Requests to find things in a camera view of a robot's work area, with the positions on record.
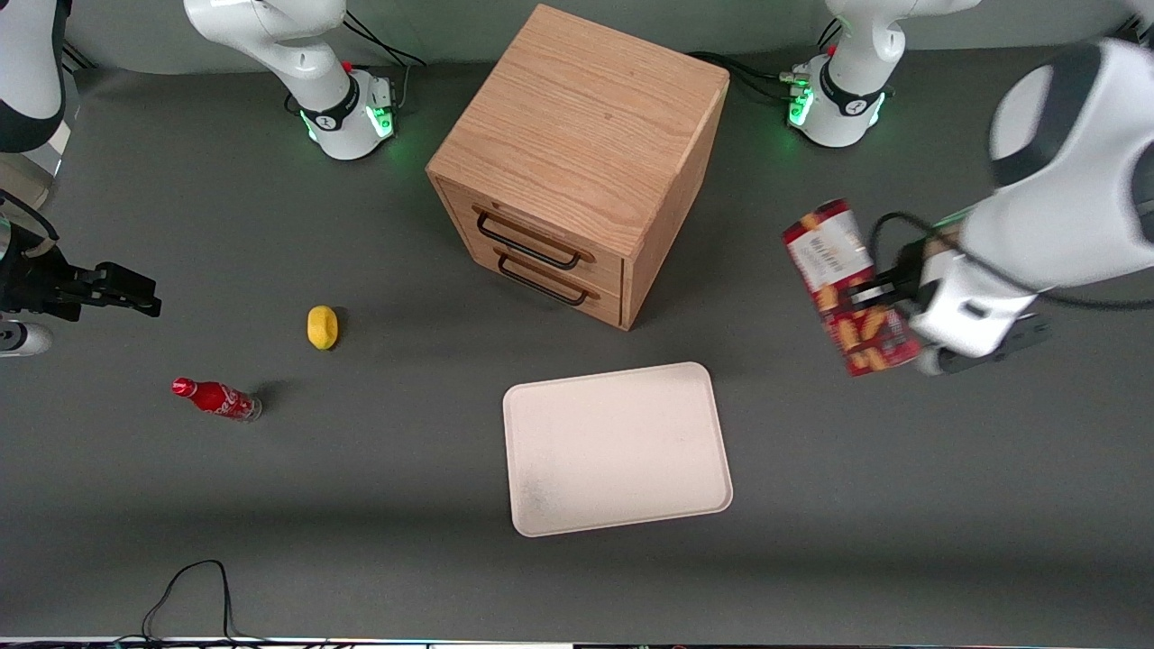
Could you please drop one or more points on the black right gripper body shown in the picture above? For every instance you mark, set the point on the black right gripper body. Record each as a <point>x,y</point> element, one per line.
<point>38,281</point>

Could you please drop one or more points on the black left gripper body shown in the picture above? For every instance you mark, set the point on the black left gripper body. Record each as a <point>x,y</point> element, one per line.
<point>908,267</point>

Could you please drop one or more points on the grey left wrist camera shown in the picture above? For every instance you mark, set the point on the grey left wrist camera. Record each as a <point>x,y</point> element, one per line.
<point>933,362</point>

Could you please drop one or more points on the wooden drawer front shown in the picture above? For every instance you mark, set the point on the wooden drawer front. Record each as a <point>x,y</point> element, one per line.
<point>595,270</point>
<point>606,305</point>

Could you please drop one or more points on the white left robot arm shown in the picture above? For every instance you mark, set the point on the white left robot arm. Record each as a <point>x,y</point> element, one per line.
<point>1073,180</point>

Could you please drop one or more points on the wooden drawer cabinet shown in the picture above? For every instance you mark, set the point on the wooden drawer cabinet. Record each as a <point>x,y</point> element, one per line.
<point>586,117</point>

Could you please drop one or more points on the red cookie box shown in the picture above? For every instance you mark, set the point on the red cookie box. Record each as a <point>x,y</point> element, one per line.
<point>829,252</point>

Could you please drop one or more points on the yellow lemon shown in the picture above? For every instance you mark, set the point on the yellow lemon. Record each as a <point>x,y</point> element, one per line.
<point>323,327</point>

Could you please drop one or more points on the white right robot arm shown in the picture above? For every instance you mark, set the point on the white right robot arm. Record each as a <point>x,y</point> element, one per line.
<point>306,54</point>

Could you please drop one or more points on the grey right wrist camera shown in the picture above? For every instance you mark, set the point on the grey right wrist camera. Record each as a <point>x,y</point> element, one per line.
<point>22,339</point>

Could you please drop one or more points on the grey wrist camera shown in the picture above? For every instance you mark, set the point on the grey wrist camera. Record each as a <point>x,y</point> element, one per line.
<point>933,362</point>
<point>22,339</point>

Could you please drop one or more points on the red cola bottle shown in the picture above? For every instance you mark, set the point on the red cola bottle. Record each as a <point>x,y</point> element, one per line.
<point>216,397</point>

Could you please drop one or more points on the white rectangular tray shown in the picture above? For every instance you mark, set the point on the white rectangular tray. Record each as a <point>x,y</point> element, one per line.
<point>613,451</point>

